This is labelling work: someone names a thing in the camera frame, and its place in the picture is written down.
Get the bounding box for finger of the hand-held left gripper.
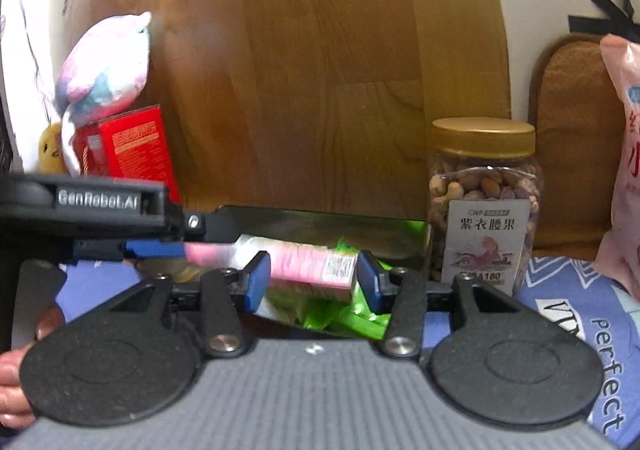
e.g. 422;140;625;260
74;211;211;261

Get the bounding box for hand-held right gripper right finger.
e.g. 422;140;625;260
356;250;521;358

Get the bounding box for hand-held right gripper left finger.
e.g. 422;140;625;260
107;251;272;358

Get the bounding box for green pouch with white cap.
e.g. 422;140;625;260
255;237;426;339

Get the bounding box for pink snack packet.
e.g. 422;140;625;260
185;235;361;303

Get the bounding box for black snack box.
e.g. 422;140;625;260
135;205;433;341

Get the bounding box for person's left hand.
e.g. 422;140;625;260
0;306;67;431

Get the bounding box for red gift box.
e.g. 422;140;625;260
72;104;182;207

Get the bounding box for yellow plush toy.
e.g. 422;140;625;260
37;122;68;175

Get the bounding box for pastel plush toy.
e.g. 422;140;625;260
54;11;152;177

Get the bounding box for nut jar with gold lid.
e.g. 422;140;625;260
427;118;545;297

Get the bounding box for blue printed blanket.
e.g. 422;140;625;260
55;255;640;450

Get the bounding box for wooden board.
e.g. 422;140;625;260
62;0;512;224

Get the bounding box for pink snack bag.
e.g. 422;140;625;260
595;34;640;301

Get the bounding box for black tape cross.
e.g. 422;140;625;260
568;0;640;39

